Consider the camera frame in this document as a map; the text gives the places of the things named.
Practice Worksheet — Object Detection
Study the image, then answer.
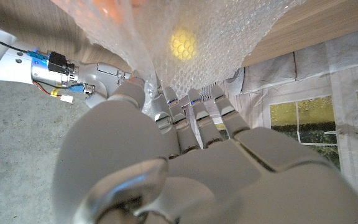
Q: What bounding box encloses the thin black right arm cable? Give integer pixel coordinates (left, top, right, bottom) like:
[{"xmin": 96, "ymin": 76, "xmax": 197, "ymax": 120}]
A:
[{"xmin": 0, "ymin": 30, "xmax": 28, "ymax": 54}]

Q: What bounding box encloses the printed window scene backdrop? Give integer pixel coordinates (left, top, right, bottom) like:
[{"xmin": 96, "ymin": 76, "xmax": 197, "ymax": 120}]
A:
[{"xmin": 197, "ymin": 24, "xmax": 358, "ymax": 203}]

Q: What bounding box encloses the clear bubble wrap sheet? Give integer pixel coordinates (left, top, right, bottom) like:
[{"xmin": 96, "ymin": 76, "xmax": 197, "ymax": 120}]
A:
[{"xmin": 50, "ymin": 0, "xmax": 307, "ymax": 116}]

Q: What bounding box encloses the yellow lemon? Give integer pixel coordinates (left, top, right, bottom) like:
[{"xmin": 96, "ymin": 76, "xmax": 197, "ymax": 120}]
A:
[{"xmin": 168, "ymin": 27, "xmax": 198, "ymax": 62}]

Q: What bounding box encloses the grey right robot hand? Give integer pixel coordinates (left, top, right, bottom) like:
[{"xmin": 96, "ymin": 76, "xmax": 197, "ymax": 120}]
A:
[{"xmin": 31, "ymin": 50, "xmax": 136, "ymax": 108}]

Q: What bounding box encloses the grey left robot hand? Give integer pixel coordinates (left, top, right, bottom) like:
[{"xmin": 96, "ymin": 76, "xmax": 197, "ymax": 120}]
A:
[{"xmin": 52, "ymin": 79, "xmax": 358, "ymax": 224}]

